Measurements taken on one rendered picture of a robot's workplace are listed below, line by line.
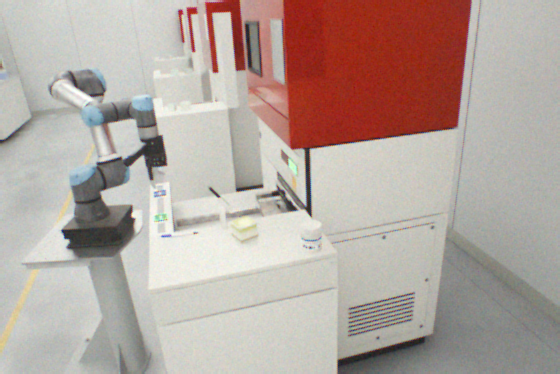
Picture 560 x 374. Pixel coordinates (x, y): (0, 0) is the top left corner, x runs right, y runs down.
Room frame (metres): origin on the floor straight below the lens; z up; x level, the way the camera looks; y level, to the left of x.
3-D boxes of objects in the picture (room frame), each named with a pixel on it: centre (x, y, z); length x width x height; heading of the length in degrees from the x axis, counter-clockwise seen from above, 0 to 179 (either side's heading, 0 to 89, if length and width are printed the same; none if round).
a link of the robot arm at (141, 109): (1.54, 0.48, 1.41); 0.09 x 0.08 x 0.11; 46
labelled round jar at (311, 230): (1.22, -0.10, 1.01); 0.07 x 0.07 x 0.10
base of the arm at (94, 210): (1.70, 0.86, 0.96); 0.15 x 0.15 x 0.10
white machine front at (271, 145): (1.92, -0.01, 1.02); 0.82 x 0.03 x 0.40; 14
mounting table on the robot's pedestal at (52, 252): (1.70, 0.88, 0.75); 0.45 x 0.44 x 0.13; 91
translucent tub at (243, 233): (1.32, 0.13, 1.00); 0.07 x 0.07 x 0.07; 33
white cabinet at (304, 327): (1.58, 0.24, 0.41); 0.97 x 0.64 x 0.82; 14
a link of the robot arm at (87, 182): (1.71, 0.85, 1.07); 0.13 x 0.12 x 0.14; 136
